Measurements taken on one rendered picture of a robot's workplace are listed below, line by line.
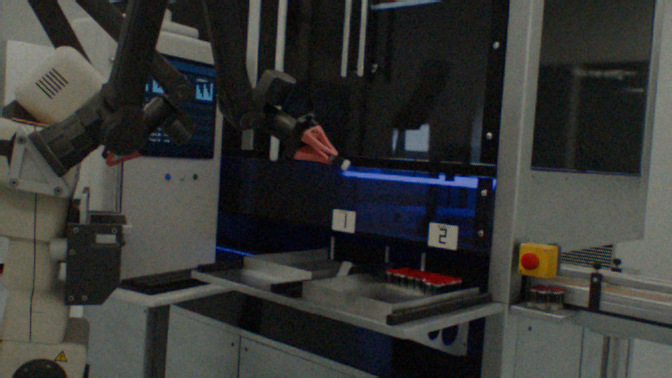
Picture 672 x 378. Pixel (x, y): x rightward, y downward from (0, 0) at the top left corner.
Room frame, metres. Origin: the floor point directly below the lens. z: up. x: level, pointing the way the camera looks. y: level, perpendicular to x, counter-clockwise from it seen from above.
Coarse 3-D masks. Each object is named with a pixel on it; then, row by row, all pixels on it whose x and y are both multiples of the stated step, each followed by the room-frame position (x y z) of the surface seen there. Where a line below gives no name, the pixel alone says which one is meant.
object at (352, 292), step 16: (384, 272) 1.70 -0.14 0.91; (304, 288) 1.47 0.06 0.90; (320, 288) 1.44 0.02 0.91; (336, 288) 1.56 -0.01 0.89; (352, 288) 1.60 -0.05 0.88; (368, 288) 1.61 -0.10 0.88; (384, 288) 1.63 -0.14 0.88; (336, 304) 1.41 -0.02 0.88; (352, 304) 1.38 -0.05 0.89; (368, 304) 1.35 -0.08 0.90; (384, 304) 1.32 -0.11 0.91; (400, 304) 1.32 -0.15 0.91; (416, 304) 1.36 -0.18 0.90
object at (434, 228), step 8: (432, 224) 1.69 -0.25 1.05; (440, 224) 1.67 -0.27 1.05; (432, 232) 1.69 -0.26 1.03; (440, 232) 1.67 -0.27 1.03; (448, 232) 1.65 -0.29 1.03; (456, 232) 1.64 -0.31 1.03; (432, 240) 1.69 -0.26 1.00; (448, 240) 1.65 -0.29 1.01; (456, 240) 1.64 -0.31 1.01; (448, 248) 1.65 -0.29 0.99; (456, 248) 1.64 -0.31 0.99
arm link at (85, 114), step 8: (88, 104) 1.18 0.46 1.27; (96, 104) 1.19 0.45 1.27; (104, 104) 1.18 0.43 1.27; (80, 112) 1.17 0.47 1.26; (88, 112) 1.16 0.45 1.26; (96, 112) 1.17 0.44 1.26; (104, 112) 1.17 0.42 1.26; (112, 112) 1.16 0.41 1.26; (80, 120) 1.17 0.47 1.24; (88, 120) 1.15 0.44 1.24; (96, 120) 1.15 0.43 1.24; (88, 128) 1.15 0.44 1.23; (96, 128) 1.16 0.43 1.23; (96, 136) 1.16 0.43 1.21
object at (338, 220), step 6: (336, 210) 1.91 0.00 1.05; (342, 210) 1.90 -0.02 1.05; (336, 216) 1.91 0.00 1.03; (342, 216) 1.90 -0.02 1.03; (348, 216) 1.88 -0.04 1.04; (354, 216) 1.87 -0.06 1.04; (336, 222) 1.91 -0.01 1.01; (342, 222) 1.89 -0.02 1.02; (348, 222) 1.88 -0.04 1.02; (354, 222) 1.86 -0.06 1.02; (336, 228) 1.91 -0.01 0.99; (342, 228) 1.89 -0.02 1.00; (348, 228) 1.88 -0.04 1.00; (354, 228) 1.86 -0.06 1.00
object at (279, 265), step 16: (256, 256) 1.81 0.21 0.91; (272, 256) 1.86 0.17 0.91; (288, 256) 1.91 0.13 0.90; (304, 256) 1.96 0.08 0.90; (320, 256) 2.01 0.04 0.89; (272, 272) 1.71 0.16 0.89; (288, 272) 1.67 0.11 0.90; (304, 272) 1.63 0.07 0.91; (320, 272) 1.64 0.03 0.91; (336, 272) 1.68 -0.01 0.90; (352, 272) 1.73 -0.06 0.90
